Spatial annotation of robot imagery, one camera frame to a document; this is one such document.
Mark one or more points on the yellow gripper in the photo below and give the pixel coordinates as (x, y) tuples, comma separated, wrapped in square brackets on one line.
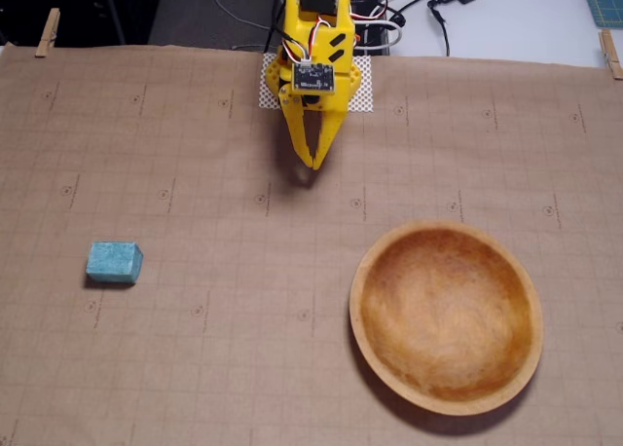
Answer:
[(335, 116)]

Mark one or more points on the blue foam block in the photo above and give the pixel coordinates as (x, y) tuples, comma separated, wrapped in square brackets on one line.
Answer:
[(112, 263)]

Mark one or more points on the round wooden bowl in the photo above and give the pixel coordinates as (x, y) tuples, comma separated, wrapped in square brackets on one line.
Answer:
[(445, 319)]

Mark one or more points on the white mesh pad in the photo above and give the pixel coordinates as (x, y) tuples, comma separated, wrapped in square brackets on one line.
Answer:
[(364, 100)]

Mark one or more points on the dark grey desk pad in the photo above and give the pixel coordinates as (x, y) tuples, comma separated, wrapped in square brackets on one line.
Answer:
[(194, 17)]

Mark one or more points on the brown gridded paper mat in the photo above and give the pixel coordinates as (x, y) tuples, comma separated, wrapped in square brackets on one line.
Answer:
[(219, 348)]

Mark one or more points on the wooden clothespin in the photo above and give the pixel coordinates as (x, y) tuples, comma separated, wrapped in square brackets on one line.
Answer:
[(611, 54), (47, 32)]

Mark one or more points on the green cutting mat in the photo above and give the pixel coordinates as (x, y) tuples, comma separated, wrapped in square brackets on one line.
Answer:
[(606, 0)]

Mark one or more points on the black gripper camera board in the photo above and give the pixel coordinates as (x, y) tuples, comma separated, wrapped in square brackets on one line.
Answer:
[(314, 78)]

